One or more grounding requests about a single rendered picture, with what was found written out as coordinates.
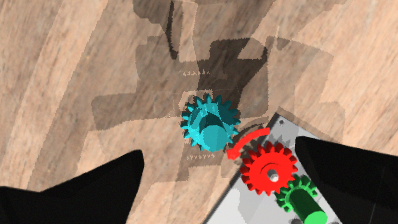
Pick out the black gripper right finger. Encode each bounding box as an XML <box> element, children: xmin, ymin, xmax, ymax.
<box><xmin>295</xmin><ymin>136</ymin><xmax>398</xmax><ymax>224</ymax></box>

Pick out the green gear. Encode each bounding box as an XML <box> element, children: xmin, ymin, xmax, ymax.
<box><xmin>274</xmin><ymin>173</ymin><xmax>328</xmax><ymax>224</ymax></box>

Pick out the teal gear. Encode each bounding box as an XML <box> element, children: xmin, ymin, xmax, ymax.
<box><xmin>180</xmin><ymin>93</ymin><xmax>241</xmax><ymax>153</ymax></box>

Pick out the red curved arrow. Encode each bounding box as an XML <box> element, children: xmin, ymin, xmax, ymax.
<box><xmin>226</xmin><ymin>128</ymin><xmax>270</xmax><ymax>160</ymax></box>

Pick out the red gear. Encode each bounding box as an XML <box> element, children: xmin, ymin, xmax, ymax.
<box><xmin>239</xmin><ymin>141</ymin><xmax>298</xmax><ymax>196</ymax></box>

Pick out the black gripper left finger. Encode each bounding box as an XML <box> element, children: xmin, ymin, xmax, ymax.
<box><xmin>0</xmin><ymin>149</ymin><xmax>144</xmax><ymax>224</ymax></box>

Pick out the grey flat board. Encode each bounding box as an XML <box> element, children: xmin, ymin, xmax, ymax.
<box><xmin>203</xmin><ymin>114</ymin><xmax>342</xmax><ymax>224</ymax></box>

